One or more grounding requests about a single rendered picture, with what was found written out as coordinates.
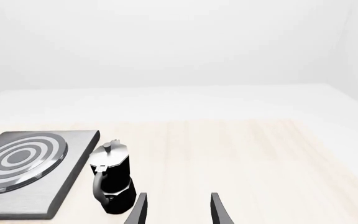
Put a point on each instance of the black moka pot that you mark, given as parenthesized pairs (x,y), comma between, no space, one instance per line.
(115,179)

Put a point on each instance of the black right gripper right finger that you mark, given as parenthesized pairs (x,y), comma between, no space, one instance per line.
(220,213)

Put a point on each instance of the flat black stove plate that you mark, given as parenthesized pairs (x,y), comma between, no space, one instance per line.
(26,172)

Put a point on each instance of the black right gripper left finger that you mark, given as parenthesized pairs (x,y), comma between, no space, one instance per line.
(138,212)

